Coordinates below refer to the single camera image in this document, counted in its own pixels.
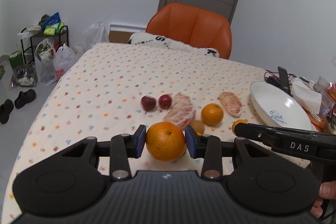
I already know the dark red fruit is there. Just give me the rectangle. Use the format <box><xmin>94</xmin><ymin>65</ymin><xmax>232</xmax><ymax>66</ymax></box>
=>
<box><xmin>141</xmin><ymin>96</ymin><xmax>157</xmax><ymax>111</ymax></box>

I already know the black shoe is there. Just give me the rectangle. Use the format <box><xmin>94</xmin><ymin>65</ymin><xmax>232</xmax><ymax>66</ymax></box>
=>
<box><xmin>0</xmin><ymin>99</ymin><xmax>14</xmax><ymax>124</ymax></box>
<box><xmin>14</xmin><ymin>89</ymin><xmax>37</xmax><ymax>109</ymax></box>

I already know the white ceramic bowl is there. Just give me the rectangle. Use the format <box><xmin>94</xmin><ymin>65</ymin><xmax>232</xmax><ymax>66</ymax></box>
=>
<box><xmin>250</xmin><ymin>81</ymin><xmax>313</xmax><ymax>131</ymax></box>

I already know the black shoe far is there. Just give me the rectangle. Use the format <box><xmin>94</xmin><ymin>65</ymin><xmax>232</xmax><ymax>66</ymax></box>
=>
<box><xmin>0</xmin><ymin>99</ymin><xmax>14</xmax><ymax>124</ymax></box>

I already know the black metal shelf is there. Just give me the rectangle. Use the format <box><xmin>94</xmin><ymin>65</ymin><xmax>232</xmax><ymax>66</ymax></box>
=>
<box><xmin>17</xmin><ymin>25</ymin><xmax>69</xmax><ymax>65</ymax></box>

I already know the black shoe near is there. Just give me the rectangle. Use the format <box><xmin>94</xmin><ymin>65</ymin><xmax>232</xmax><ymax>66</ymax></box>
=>
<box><xmin>14</xmin><ymin>89</ymin><xmax>37</xmax><ymax>109</ymax></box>

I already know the floral tablecloth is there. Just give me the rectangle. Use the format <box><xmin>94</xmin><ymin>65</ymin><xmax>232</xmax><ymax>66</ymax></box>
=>
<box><xmin>10</xmin><ymin>43</ymin><xmax>267</xmax><ymax>223</ymax></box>

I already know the white fluffy cushion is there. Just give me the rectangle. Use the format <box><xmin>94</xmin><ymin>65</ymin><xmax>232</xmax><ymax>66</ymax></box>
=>
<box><xmin>128</xmin><ymin>32</ymin><xmax>220</xmax><ymax>58</ymax></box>

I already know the white plastic bag red print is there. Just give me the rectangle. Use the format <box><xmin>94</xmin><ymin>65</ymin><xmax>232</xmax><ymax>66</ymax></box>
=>
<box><xmin>53</xmin><ymin>44</ymin><xmax>81</xmax><ymax>81</ymax></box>

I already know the green package on shelf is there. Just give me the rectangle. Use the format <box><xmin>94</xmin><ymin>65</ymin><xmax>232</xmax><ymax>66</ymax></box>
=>
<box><xmin>43</xmin><ymin>22</ymin><xmax>64</xmax><ymax>36</ymax></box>

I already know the small peeled pomelo segment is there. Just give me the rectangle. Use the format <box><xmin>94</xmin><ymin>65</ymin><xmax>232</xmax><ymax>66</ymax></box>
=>
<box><xmin>219</xmin><ymin>92</ymin><xmax>243</xmax><ymax>118</ymax></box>

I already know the large orange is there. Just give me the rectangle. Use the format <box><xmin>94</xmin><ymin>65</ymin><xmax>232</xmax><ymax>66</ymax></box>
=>
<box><xmin>146</xmin><ymin>122</ymin><xmax>186</xmax><ymax>162</ymax></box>

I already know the small yellow citrus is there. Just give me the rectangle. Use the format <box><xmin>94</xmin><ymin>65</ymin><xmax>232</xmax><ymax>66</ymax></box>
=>
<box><xmin>231</xmin><ymin>119</ymin><xmax>248</xmax><ymax>134</ymax></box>

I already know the dark transparent bag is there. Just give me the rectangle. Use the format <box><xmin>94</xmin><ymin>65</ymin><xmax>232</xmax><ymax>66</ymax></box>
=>
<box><xmin>11</xmin><ymin>64</ymin><xmax>38</xmax><ymax>87</ymax></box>

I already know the white tissue paper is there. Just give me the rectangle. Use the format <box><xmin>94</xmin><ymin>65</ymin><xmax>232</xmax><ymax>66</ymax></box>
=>
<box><xmin>291</xmin><ymin>77</ymin><xmax>322</xmax><ymax>114</ymax></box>

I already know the large peeled pomelo piece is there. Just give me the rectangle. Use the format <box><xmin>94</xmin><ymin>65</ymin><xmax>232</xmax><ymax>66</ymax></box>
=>
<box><xmin>163</xmin><ymin>92</ymin><xmax>196</xmax><ymax>131</ymax></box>

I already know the blue package on shelf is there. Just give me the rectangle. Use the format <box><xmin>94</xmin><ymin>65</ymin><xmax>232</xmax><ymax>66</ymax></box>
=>
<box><xmin>42</xmin><ymin>12</ymin><xmax>61</xmax><ymax>28</ymax></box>

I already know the translucent bag with groceries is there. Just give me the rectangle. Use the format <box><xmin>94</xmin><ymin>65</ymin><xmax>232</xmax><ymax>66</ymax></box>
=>
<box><xmin>34</xmin><ymin>38</ymin><xmax>56</xmax><ymax>85</ymax></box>

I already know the right hand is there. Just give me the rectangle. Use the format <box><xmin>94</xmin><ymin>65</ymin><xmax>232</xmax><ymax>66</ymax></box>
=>
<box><xmin>310</xmin><ymin>181</ymin><xmax>336</xmax><ymax>218</ymax></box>

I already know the clear plastic bag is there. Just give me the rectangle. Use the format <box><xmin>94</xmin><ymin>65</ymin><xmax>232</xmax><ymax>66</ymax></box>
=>
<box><xmin>83</xmin><ymin>22</ymin><xmax>109</xmax><ymax>50</ymax></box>

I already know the orange chair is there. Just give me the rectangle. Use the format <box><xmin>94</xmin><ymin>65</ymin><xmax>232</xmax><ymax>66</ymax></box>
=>
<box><xmin>146</xmin><ymin>3</ymin><xmax>232</xmax><ymax>59</ymax></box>

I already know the brown round fruit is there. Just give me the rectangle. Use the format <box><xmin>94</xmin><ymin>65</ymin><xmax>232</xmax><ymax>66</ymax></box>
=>
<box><xmin>190</xmin><ymin>120</ymin><xmax>205</xmax><ymax>135</ymax></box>

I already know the green bag on floor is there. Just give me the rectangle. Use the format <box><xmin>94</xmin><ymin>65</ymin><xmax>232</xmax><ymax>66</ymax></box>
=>
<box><xmin>9</xmin><ymin>51</ymin><xmax>24</xmax><ymax>71</ymax></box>

